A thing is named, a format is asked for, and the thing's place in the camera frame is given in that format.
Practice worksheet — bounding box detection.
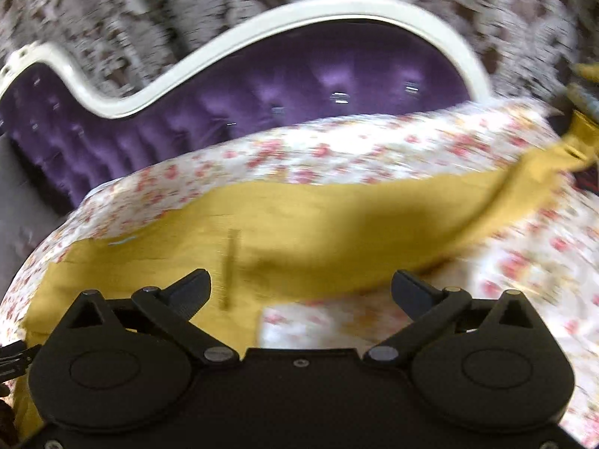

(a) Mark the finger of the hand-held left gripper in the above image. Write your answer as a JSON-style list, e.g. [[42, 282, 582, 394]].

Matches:
[[0, 340, 41, 383]]

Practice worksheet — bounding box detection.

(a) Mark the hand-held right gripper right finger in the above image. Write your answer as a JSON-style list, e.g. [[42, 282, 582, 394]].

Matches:
[[364, 270, 546, 368]]

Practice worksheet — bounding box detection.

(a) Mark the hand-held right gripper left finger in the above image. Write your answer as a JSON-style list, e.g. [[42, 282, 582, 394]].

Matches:
[[58, 269, 240, 366]]

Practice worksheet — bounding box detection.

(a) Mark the mustard yellow cloth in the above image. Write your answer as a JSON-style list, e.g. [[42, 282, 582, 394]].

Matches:
[[13, 112, 599, 443]]

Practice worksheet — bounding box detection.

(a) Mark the floral printed blanket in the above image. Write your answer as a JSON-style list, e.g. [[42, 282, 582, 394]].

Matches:
[[0, 98, 599, 449]]

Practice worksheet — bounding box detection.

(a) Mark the purple tufted white-framed headboard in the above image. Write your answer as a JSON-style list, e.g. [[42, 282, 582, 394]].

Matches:
[[0, 0, 492, 209]]

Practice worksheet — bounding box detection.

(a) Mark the brown silver patterned curtain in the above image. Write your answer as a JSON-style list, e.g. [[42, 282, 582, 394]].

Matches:
[[0, 0, 599, 117]]

